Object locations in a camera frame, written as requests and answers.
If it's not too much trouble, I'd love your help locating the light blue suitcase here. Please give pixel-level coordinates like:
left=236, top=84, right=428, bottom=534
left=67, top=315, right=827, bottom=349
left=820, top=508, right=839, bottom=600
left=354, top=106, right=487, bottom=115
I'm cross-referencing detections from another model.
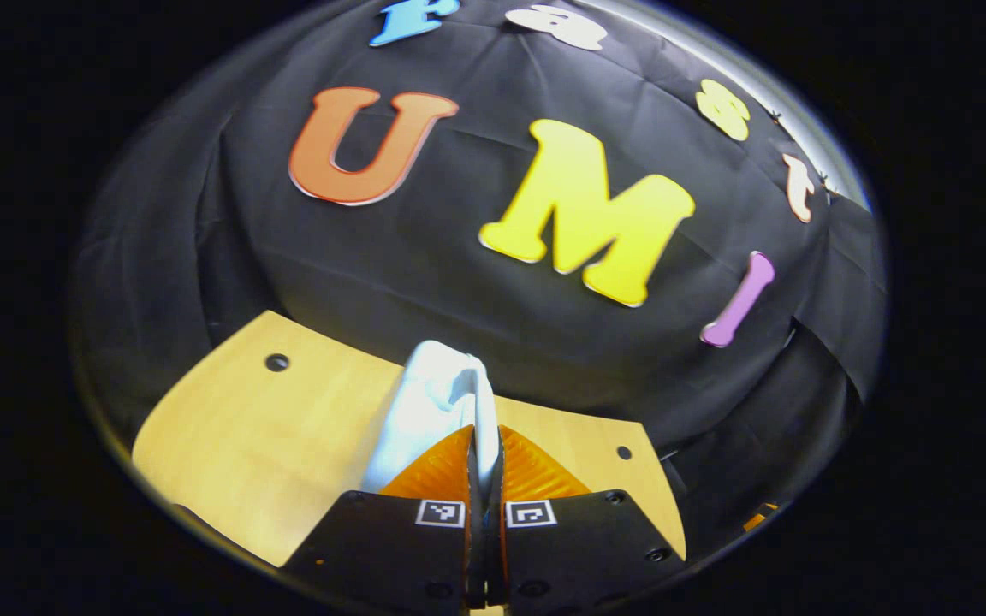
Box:
left=362, top=340, right=501, bottom=499

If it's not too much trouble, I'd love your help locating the black backdrop cloth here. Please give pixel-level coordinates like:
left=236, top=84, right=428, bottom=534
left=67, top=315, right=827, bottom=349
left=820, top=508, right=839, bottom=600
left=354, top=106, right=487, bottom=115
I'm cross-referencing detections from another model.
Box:
left=69, top=0, right=888, bottom=557

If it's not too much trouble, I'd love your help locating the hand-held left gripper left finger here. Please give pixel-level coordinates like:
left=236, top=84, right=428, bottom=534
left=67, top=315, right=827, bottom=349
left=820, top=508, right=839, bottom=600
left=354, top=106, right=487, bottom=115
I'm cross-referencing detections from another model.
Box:
left=283, top=425, right=485, bottom=608

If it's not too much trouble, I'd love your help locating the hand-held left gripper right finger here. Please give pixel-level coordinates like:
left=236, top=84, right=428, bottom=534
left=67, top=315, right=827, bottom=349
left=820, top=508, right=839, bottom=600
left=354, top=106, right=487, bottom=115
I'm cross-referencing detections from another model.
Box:
left=488, top=425, right=686, bottom=610

